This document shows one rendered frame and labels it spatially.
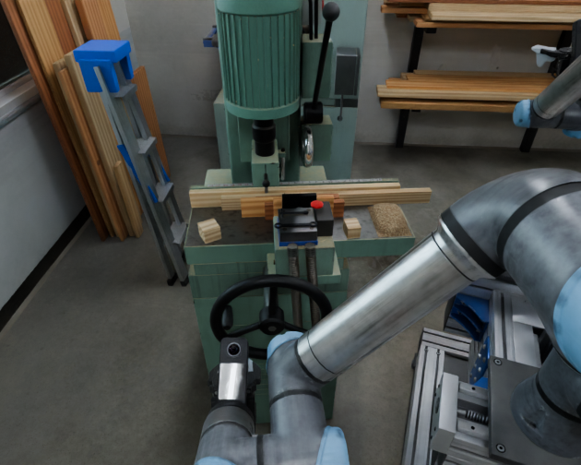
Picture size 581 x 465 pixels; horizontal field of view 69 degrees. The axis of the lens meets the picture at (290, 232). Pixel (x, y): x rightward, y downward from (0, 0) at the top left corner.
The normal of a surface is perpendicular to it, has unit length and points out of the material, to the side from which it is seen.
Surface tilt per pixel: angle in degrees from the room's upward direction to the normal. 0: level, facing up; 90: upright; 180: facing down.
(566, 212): 30
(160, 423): 1
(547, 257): 67
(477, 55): 90
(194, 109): 90
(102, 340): 0
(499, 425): 0
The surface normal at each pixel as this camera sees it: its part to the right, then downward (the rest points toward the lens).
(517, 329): 0.00, -0.79
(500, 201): -0.87, -0.37
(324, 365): -0.23, 0.36
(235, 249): 0.07, 0.61
